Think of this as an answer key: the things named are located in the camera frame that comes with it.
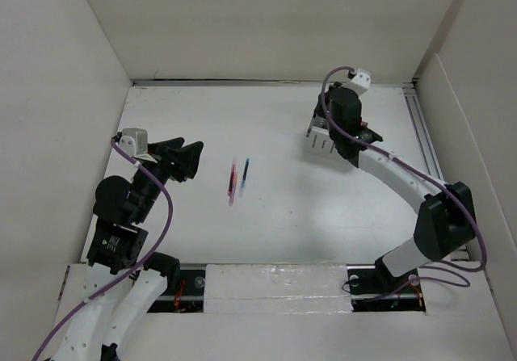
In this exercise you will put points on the white two-slot pen holder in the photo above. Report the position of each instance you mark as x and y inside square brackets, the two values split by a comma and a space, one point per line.
[317, 139]

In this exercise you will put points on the aluminium rail back edge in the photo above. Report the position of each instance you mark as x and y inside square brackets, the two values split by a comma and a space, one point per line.
[216, 82]

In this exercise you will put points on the aluminium rail edge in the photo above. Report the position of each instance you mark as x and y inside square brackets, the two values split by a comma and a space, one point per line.
[422, 133]
[216, 82]

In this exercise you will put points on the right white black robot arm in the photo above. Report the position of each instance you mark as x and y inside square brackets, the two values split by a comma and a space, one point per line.
[445, 216]

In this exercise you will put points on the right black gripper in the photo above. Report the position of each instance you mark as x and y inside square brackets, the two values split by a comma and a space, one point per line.
[329, 93]

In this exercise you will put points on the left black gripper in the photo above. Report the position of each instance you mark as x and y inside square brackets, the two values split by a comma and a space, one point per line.
[184, 158]

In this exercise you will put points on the pink clear gel pen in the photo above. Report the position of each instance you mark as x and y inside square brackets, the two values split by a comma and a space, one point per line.
[231, 198]

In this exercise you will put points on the teal blue gel pen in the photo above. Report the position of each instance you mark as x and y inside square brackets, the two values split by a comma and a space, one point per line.
[246, 167]

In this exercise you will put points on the aluminium rail right edge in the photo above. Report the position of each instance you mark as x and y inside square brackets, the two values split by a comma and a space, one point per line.
[422, 133]

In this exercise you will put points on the dark red gel pen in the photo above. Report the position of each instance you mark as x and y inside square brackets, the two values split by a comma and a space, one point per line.
[231, 177]

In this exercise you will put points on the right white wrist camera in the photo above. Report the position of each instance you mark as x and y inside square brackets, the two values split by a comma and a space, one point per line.
[358, 80]

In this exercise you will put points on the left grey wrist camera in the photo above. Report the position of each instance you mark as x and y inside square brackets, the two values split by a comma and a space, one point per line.
[132, 141]

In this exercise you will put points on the black clear gel pen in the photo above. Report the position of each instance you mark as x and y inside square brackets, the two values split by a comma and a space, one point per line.
[242, 186]

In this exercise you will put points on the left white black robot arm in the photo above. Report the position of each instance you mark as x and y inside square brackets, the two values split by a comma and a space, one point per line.
[122, 283]

